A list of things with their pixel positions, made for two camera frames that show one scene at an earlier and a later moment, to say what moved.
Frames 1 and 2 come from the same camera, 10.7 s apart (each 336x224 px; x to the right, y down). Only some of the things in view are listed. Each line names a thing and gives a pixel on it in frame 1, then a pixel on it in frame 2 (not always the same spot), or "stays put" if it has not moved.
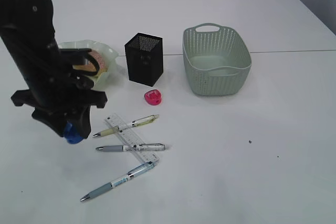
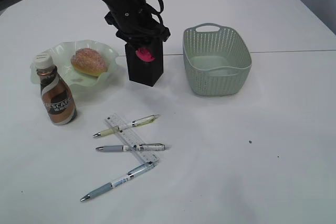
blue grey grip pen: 118,181 stays put
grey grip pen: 134,147 stays put
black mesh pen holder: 144,56 stays put
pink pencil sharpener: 153,97 → 145,54
